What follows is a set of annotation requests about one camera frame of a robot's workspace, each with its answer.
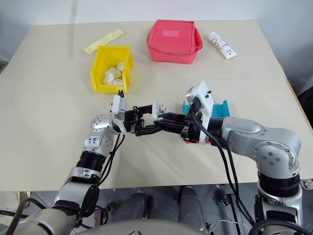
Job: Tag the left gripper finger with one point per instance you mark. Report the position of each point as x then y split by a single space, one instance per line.
145 109
146 129

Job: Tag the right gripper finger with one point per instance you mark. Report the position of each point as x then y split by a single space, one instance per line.
174 117
171 127

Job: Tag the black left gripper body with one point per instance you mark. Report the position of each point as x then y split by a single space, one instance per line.
132 121

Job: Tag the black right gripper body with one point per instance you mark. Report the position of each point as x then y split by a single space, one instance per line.
192 129

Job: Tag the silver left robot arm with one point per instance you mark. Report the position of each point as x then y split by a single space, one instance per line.
73 188

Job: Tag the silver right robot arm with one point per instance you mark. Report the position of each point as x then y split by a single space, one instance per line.
269 142

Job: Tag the white earbud cases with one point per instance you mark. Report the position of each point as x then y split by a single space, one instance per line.
110 75

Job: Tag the yellow plastic bin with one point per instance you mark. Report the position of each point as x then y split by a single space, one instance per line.
96 71

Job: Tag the pink fabric pouch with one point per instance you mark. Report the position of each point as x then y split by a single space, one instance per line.
171 41

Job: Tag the blue plastic tray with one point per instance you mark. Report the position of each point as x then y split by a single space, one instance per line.
221 110

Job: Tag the dark rounded shape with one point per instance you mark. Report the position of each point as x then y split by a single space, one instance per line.
192 206

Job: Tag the pale yellow snack packet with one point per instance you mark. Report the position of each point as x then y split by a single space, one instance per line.
104 41

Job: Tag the white printed tube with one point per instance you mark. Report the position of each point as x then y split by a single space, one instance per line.
222 45

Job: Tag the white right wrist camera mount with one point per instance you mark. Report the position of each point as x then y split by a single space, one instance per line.
205 102

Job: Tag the brown metal frame bar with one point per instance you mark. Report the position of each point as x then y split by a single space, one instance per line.
100 215
236 215

